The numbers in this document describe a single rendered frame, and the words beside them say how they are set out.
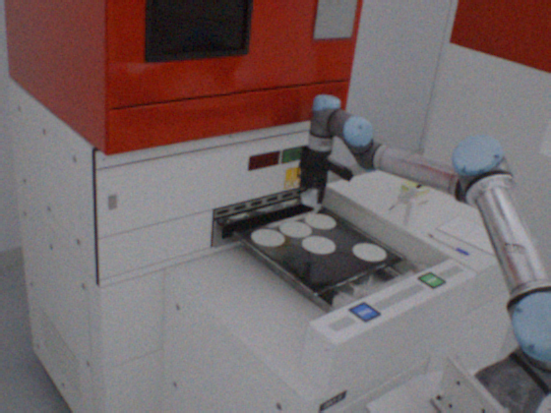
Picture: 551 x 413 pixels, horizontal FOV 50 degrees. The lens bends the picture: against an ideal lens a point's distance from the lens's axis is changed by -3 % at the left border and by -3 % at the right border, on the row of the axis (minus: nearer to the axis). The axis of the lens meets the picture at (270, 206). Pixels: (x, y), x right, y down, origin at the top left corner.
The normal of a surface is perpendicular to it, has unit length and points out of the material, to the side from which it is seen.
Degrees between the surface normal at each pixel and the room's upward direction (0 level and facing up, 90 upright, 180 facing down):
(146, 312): 90
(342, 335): 0
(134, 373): 90
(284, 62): 90
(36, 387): 0
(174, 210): 90
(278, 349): 0
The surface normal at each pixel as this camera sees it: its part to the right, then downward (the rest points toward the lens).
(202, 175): 0.62, 0.41
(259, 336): 0.11, -0.89
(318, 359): -0.78, 0.21
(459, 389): -0.92, 0.08
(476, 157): -0.47, -0.57
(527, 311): -0.45, -0.36
